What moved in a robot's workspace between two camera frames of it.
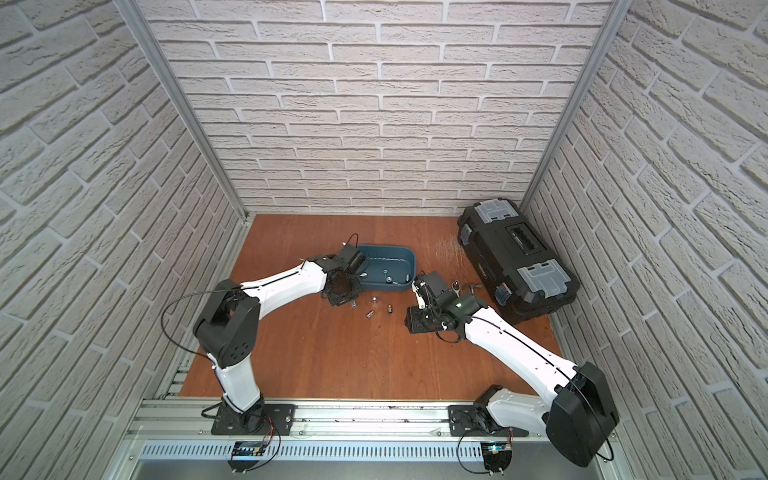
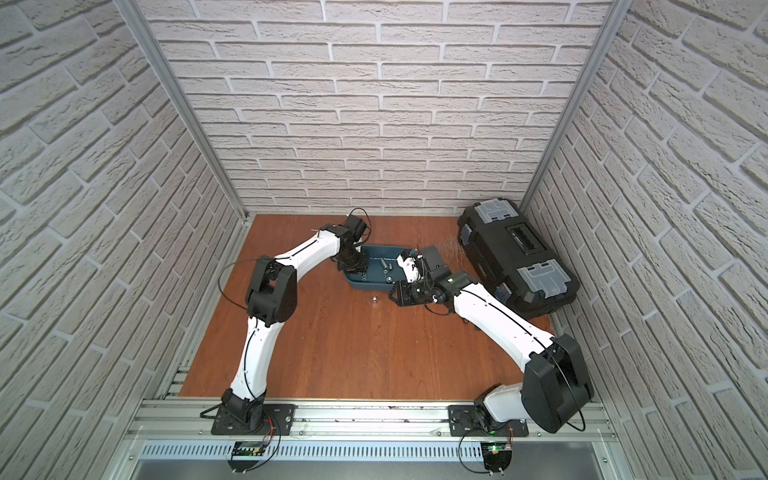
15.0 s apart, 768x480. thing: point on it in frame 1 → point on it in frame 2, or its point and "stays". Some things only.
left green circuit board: x=245 y=455 stays
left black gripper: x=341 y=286 → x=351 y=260
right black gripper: x=412 y=323 → x=402 y=297
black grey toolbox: x=525 y=276 stays
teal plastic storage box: x=387 y=268 stays
